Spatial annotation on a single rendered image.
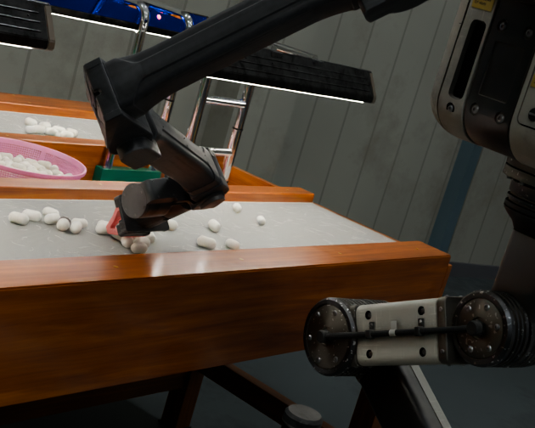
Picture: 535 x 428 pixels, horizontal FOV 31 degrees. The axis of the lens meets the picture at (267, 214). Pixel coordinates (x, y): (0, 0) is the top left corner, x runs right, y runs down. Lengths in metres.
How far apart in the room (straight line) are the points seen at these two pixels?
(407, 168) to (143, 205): 3.56
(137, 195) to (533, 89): 0.65
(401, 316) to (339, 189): 3.32
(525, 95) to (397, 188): 3.82
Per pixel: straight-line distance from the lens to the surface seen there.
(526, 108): 1.21
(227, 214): 2.13
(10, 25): 1.57
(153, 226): 1.65
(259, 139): 4.18
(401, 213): 5.09
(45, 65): 3.84
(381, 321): 1.50
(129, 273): 1.50
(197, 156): 1.43
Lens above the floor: 1.24
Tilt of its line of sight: 13 degrees down
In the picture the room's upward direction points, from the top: 16 degrees clockwise
